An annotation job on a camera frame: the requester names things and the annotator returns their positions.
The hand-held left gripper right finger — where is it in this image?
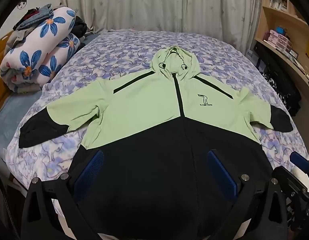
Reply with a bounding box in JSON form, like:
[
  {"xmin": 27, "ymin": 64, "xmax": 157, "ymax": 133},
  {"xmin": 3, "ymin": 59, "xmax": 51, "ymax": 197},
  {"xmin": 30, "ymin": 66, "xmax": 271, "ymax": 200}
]
[{"xmin": 207, "ymin": 149, "xmax": 286, "ymax": 240}]

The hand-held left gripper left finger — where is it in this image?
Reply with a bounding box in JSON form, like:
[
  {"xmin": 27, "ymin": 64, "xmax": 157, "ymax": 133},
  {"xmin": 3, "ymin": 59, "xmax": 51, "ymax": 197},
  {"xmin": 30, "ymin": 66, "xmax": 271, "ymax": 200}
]
[{"xmin": 22, "ymin": 149, "xmax": 105, "ymax": 240}]

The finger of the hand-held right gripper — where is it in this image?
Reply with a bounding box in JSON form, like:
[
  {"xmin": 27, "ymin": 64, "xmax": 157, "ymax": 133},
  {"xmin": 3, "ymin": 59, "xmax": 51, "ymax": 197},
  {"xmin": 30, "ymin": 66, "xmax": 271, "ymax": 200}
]
[{"xmin": 289, "ymin": 151, "xmax": 309, "ymax": 174}]

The green and black hooded jacket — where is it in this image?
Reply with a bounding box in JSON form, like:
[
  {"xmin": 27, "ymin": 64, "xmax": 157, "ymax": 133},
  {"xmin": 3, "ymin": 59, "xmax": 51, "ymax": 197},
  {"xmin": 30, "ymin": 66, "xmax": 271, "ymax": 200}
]
[{"xmin": 18, "ymin": 45, "xmax": 294, "ymax": 240}]

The pile of grey clothes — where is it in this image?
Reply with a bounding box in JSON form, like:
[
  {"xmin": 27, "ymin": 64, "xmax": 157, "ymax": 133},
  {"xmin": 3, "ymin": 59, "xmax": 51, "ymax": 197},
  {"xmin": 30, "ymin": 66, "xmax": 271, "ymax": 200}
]
[{"xmin": 12, "ymin": 4, "xmax": 55, "ymax": 43}]

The black white-printed garment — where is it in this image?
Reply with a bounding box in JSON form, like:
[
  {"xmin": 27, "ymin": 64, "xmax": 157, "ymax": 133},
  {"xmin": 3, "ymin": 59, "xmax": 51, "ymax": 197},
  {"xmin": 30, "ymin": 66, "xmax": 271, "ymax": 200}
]
[{"xmin": 252, "ymin": 41, "xmax": 302, "ymax": 117}]

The grey-blue bed sheet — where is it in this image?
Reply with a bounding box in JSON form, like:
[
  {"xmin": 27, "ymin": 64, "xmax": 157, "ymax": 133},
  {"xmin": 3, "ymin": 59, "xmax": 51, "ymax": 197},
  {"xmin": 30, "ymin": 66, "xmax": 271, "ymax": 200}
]
[{"xmin": 0, "ymin": 90, "xmax": 42, "ymax": 155}]

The pink drawer organizer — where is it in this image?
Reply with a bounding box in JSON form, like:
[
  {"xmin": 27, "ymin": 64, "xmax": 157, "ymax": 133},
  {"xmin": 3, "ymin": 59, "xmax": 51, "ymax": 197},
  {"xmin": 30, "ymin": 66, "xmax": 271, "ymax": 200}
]
[{"xmin": 264, "ymin": 29, "xmax": 293, "ymax": 53}]

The purple floral fleece blanket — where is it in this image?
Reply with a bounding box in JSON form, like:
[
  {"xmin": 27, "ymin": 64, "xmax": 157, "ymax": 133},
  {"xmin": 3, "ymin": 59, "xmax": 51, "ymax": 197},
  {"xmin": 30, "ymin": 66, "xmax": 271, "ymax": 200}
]
[{"xmin": 4, "ymin": 29, "xmax": 308, "ymax": 240}]

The rolled blue flower quilt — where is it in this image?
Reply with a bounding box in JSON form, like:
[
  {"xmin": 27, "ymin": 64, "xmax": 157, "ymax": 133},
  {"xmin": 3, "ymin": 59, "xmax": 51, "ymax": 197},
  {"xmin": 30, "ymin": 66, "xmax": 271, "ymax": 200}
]
[{"xmin": 0, "ymin": 7, "xmax": 82, "ymax": 93}]

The wooden bed headboard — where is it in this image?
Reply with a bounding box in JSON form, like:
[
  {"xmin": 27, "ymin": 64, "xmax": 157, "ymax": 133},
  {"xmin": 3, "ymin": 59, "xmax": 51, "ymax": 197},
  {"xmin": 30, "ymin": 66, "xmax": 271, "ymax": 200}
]
[{"xmin": 0, "ymin": 30, "xmax": 15, "ymax": 115}]

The wooden shelf desk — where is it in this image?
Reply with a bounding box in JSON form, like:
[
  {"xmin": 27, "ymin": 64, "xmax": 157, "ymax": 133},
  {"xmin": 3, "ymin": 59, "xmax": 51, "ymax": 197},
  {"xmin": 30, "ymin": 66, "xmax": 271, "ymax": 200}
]
[{"xmin": 254, "ymin": 0, "xmax": 309, "ymax": 100}]

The black bundled cloth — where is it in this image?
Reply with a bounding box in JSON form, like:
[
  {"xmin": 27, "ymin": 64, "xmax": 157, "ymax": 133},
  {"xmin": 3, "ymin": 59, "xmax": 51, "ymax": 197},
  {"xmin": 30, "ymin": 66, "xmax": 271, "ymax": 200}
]
[{"xmin": 74, "ymin": 16, "xmax": 88, "ymax": 38}]

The row of books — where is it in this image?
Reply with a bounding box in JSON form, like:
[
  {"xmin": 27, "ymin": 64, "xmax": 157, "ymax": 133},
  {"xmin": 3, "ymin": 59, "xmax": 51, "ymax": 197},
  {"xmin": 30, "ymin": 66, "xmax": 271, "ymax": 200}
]
[{"xmin": 269, "ymin": 0, "xmax": 289, "ymax": 12}]

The white patterned curtain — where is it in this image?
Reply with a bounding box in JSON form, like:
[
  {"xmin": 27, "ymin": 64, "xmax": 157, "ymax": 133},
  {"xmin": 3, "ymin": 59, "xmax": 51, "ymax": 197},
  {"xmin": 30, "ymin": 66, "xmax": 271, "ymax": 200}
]
[{"xmin": 54, "ymin": 0, "xmax": 263, "ymax": 55}]

